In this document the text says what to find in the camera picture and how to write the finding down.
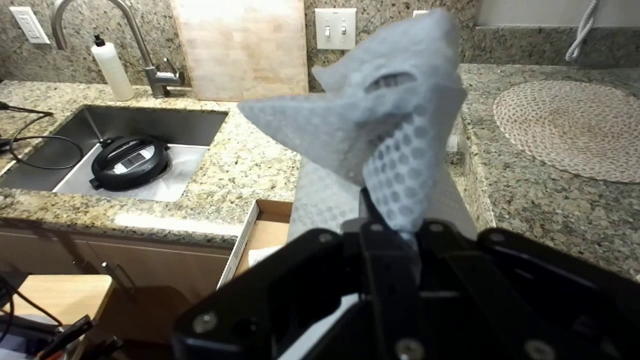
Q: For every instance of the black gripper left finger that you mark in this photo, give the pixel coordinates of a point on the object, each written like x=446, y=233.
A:
x=312, y=266

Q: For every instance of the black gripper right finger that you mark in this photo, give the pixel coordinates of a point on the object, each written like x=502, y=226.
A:
x=533, y=286

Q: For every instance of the white dotted cloth towel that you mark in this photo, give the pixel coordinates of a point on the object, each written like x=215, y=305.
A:
x=373, y=127

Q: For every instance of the shallow cardboard box tray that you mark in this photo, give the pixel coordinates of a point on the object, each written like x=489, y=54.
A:
x=267, y=233

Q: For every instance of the wooden sink base cabinet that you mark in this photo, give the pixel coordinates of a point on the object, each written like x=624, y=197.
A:
x=166, y=266

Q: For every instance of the round woven placemat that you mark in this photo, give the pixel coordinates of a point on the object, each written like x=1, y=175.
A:
x=573, y=130

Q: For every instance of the steel kitchen sink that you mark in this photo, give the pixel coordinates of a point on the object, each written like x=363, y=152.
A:
x=187, y=132

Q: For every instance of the black pan in sink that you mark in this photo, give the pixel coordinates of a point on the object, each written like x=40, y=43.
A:
x=130, y=162

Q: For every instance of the light wooden cutting board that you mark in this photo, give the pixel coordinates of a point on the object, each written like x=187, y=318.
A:
x=240, y=47

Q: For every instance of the steel curved faucet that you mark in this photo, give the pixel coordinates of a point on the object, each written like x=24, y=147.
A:
x=142, y=47

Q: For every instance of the white soap bottle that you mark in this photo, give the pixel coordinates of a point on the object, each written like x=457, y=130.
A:
x=113, y=71

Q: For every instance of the white outlet plate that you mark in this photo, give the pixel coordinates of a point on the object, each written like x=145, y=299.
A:
x=29, y=24

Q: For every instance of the white light switch plate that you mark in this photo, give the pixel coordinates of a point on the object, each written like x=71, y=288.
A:
x=335, y=28

